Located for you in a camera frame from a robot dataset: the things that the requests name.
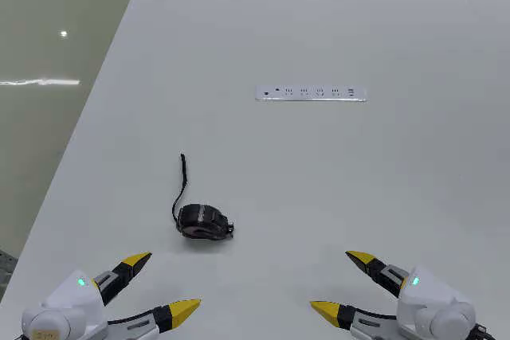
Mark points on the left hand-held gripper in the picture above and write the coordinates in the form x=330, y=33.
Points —
x=65, y=308

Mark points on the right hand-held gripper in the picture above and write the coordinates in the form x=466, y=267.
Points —
x=436, y=308

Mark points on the white built-in power strip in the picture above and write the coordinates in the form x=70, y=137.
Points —
x=310, y=93

